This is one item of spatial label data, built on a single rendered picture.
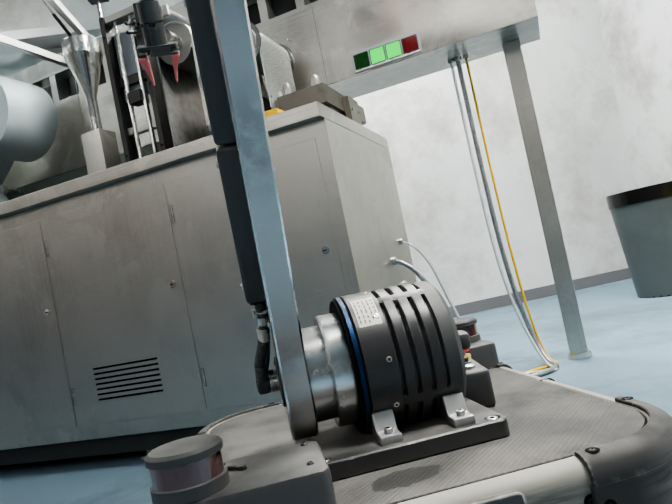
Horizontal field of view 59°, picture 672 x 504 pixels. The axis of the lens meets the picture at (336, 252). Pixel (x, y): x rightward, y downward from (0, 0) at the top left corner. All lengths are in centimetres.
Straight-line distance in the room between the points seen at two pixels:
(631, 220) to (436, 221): 140
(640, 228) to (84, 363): 276
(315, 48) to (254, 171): 176
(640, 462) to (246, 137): 46
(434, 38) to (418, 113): 232
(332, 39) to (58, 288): 127
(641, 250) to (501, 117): 164
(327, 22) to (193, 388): 137
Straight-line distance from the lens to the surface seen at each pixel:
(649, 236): 353
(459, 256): 438
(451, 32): 218
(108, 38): 222
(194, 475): 55
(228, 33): 56
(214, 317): 174
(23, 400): 227
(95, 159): 243
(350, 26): 229
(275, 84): 205
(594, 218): 487
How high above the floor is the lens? 44
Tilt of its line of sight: 2 degrees up
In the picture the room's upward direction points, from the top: 12 degrees counter-clockwise
